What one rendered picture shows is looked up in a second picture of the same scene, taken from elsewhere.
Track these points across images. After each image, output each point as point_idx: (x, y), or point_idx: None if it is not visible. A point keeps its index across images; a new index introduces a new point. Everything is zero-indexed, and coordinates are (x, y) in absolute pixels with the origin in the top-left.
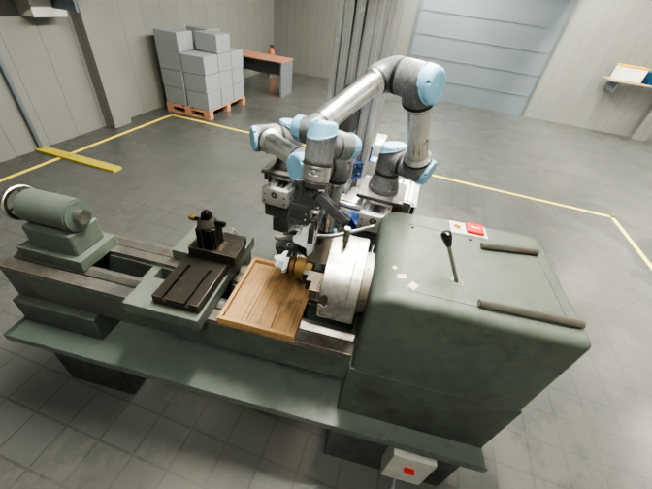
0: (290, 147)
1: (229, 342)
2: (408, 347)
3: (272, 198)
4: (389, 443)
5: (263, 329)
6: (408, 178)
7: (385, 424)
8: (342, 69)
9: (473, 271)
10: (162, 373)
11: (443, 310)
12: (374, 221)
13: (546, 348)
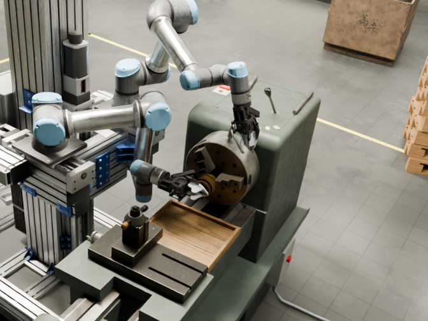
0: (125, 109)
1: None
2: (286, 164)
3: (81, 180)
4: (286, 244)
5: (228, 242)
6: (156, 82)
7: (273, 242)
8: (55, 21)
9: (267, 104)
10: None
11: (295, 125)
12: (158, 132)
13: (314, 112)
